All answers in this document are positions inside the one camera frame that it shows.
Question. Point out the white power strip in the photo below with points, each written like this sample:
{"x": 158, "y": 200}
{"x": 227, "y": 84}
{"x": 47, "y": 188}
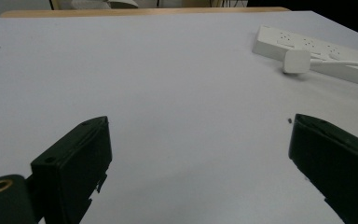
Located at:
{"x": 295, "y": 42}

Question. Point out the white plug adapter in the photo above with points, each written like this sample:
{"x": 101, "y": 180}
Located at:
{"x": 296, "y": 61}

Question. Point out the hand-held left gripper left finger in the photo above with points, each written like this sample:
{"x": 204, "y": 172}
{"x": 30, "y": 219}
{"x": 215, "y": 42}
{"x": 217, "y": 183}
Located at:
{"x": 74, "y": 168}

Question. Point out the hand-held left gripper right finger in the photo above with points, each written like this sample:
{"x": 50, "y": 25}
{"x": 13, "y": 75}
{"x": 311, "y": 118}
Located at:
{"x": 335, "y": 161}

